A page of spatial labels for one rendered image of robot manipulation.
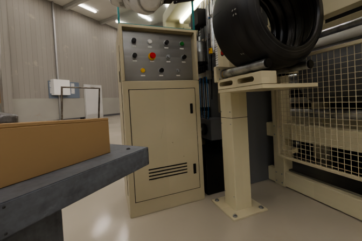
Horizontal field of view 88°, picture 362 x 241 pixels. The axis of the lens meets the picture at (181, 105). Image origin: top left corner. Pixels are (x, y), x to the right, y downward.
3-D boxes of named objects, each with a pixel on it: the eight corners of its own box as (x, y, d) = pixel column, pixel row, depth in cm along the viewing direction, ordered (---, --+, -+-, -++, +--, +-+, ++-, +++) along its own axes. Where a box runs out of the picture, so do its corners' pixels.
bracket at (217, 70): (214, 83, 117) (213, 66, 117) (263, 82, 131) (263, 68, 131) (217, 82, 114) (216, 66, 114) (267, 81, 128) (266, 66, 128)
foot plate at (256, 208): (211, 200, 139) (211, 198, 139) (241, 192, 148) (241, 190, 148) (234, 221, 114) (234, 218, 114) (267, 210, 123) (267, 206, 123)
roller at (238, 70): (228, 72, 118) (225, 79, 117) (222, 69, 116) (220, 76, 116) (273, 59, 85) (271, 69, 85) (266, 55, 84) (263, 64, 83)
